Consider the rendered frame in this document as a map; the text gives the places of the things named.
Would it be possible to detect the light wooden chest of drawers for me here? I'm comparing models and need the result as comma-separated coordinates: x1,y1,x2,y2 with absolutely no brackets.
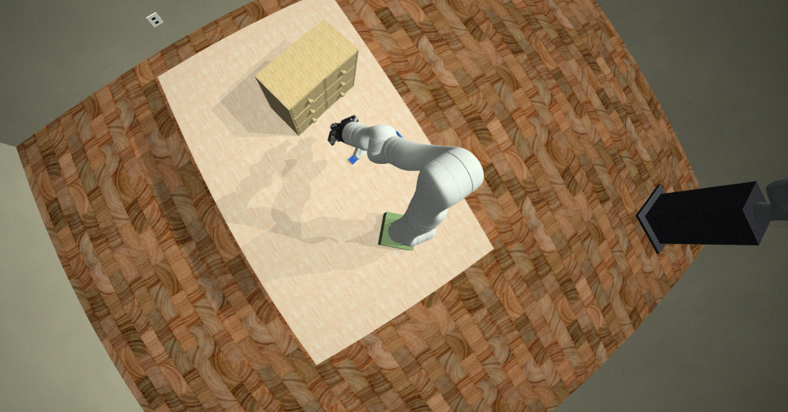
255,20,359,136

